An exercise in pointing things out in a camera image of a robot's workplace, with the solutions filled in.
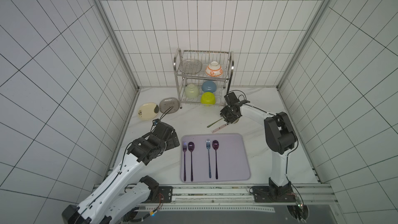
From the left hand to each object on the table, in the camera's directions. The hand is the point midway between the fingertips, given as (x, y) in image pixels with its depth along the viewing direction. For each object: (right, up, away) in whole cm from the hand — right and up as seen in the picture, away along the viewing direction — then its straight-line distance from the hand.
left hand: (166, 144), depth 75 cm
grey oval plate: (-7, +20, +33) cm, 39 cm away
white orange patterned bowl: (+25, +40, +11) cm, 48 cm away
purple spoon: (+12, -5, +12) cm, 17 cm away
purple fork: (+8, -4, +12) cm, 15 cm away
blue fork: (+21, -3, +14) cm, 26 cm away
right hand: (+27, +11, +23) cm, 38 cm away
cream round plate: (-21, +14, +29) cm, 38 cm away
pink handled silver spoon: (+30, +4, +22) cm, 37 cm away
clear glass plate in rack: (+11, +43, +19) cm, 48 cm away
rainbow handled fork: (+26, +7, +24) cm, 36 cm away
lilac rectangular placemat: (+35, -10, +10) cm, 38 cm away
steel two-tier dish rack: (+18, +35, +15) cm, 43 cm away
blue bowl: (+23, +32, +37) cm, 54 cm away
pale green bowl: (+11, +28, +31) cm, 44 cm away
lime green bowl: (+22, +23, +25) cm, 41 cm away
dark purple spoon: (+26, -4, +12) cm, 29 cm away
